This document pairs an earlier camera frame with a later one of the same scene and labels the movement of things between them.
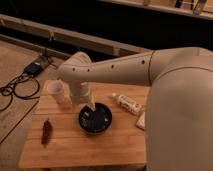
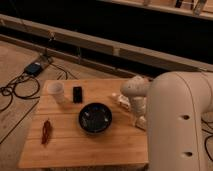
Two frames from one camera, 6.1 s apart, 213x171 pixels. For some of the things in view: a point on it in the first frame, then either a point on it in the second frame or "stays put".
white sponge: (142, 121) stays put
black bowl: (95, 121) stays put
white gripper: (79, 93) to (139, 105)
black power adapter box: (33, 69) stays put
